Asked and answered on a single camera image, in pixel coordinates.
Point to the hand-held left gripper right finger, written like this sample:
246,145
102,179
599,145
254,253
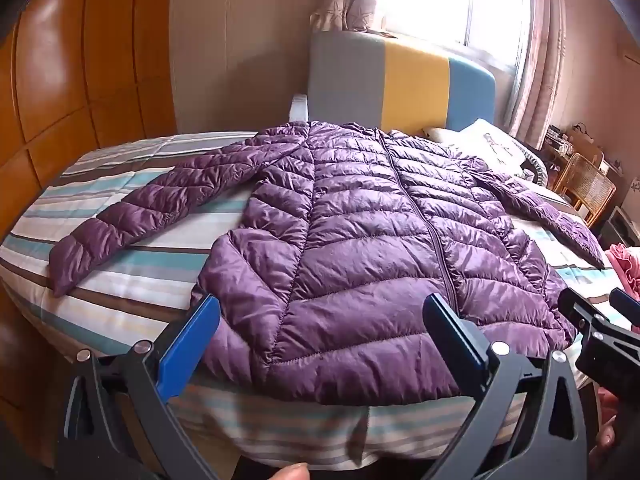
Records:
452,330

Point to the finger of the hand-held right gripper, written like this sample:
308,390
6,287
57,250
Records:
624,305
580,307

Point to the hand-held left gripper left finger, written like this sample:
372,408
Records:
195,330

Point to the purple down jacket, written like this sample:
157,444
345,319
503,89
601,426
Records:
350,240

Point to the person's right hand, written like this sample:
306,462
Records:
603,440

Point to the person's left hand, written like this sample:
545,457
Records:
294,472

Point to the pink cloth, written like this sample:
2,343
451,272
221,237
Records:
625,265

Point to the white appliance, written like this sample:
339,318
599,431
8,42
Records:
622,221

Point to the bed with striped sheet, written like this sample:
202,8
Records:
125,270

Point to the rattan chair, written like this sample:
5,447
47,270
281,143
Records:
590,185

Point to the grey striped cushion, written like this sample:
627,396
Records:
537,167

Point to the brown bag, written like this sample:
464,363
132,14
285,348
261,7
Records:
584,136

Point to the wooden side desk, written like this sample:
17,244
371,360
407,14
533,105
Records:
556,137

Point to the white printed pillow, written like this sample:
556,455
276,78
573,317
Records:
492,145

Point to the white padded armrest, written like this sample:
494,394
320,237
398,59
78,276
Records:
300,107

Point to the grey yellow blue headboard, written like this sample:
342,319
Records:
410,85

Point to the pink striped curtain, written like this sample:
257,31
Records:
542,50

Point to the wooden wardrobe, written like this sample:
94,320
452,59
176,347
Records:
75,60

